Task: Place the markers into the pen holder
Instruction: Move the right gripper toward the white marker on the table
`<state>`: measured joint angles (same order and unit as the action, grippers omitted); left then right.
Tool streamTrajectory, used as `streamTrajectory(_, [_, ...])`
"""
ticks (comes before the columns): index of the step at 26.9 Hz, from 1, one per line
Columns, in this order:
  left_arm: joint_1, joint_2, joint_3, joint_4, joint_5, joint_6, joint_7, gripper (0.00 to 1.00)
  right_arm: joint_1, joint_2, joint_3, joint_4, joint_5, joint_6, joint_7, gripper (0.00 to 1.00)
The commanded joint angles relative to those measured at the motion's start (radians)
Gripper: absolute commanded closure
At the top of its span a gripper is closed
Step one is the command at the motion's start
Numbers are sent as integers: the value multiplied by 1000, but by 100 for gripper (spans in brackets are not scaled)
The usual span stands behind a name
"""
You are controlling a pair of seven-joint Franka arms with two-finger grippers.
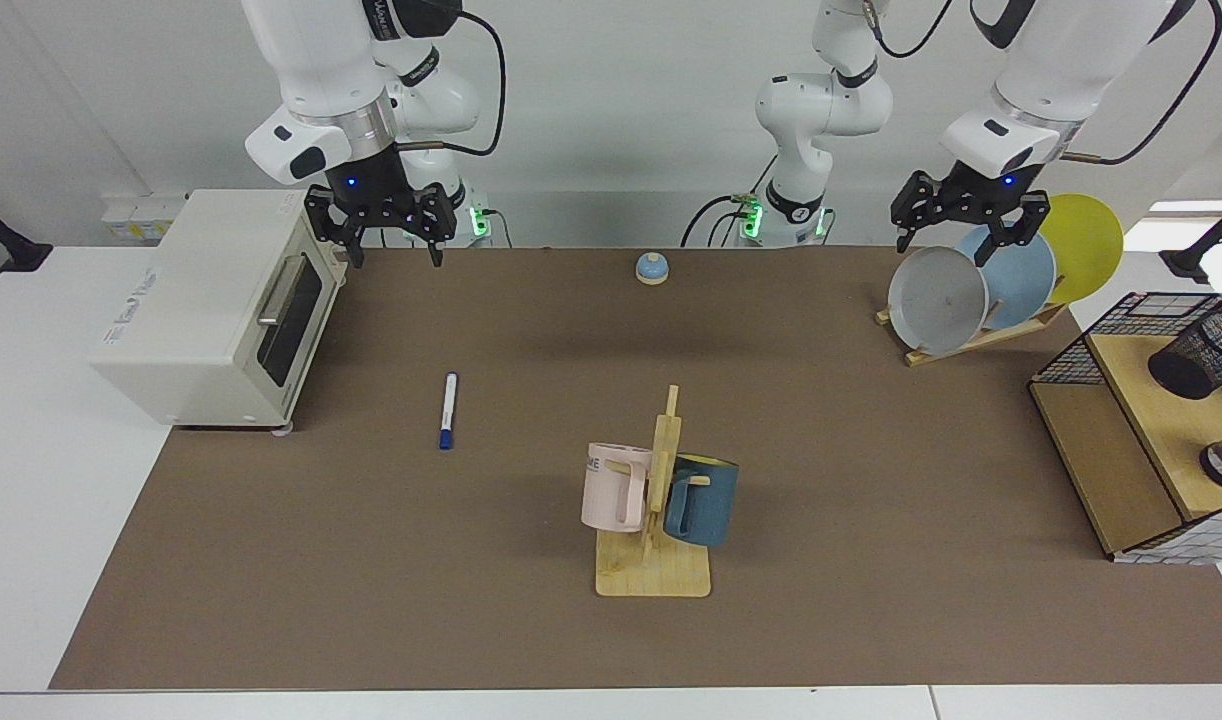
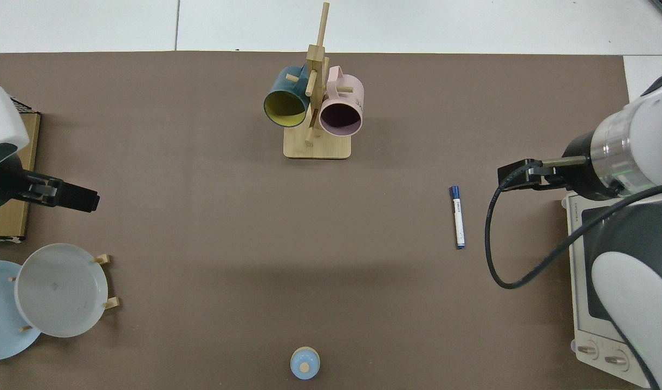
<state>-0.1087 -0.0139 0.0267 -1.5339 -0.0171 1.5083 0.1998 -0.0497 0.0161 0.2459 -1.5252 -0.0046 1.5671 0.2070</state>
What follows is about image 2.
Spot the grey plate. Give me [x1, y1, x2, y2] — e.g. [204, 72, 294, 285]
[14, 243, 109, 339]

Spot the blue and white marker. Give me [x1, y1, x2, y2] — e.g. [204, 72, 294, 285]
[450, 186, 466, 250]

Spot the wooden plate rack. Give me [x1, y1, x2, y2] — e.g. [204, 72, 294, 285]
[9, 253, 120, 333]

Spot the wooden cup stand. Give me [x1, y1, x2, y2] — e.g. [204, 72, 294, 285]
[283, 2, 353, 160]

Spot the small blue round bell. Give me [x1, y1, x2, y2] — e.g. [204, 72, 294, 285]
[290, 347, 321, 380]

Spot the pale toaster oven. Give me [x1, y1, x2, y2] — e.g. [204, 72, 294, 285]
[561, 192, 662, 388]

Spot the wire basket with wooden floor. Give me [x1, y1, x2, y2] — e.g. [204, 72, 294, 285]
[0, 96, 42, 243]

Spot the pink cup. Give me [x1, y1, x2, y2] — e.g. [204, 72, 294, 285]
[319, 66, 365, 137]

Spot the teal cup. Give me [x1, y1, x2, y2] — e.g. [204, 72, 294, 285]
[263, 65, 312, 128]

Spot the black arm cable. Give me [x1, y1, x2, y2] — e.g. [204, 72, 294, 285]
[484, 160, 662, 290]

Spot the brown table cloth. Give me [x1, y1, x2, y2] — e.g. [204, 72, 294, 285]
[0, 51, 635, 390]

